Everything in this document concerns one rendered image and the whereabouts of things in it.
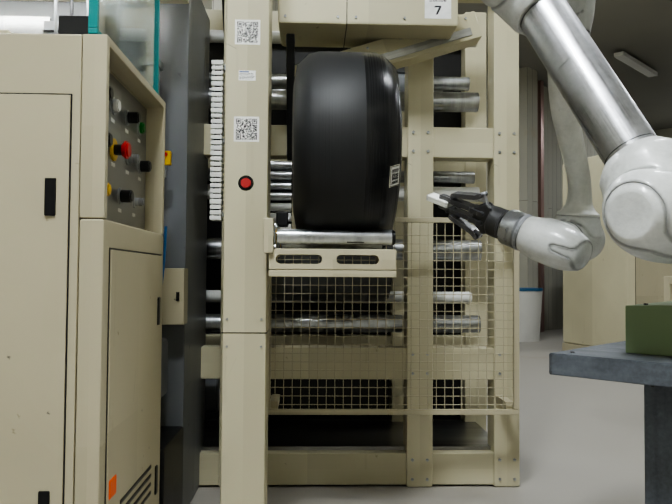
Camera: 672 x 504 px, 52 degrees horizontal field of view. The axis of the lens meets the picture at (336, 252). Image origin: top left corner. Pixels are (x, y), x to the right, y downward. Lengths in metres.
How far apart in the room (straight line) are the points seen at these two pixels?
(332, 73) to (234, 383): 0.93
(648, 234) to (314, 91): 1.03
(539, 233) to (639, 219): 0.46
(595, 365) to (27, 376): 1.07
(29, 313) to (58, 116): 0.39
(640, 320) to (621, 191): 0.28
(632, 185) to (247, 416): 1.30
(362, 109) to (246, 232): 0.50
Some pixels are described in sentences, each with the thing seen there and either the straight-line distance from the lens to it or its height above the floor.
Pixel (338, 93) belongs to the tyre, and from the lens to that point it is 1.92.
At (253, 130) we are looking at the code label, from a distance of 2.09.
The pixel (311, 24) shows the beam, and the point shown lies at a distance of 2.46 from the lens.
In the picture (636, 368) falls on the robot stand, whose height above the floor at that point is 0.64.
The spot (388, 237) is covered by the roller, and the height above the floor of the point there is 0.90.
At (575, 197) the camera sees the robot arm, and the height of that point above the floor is 0.98.
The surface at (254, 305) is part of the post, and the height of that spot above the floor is 0.70.
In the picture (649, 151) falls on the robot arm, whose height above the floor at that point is 1.00.
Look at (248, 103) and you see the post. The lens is 2.11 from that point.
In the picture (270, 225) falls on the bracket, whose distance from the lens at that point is 1.93.
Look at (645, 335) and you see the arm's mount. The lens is 1.39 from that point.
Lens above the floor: 0.79
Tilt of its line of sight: 2 degrees up
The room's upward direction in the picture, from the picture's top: straight up
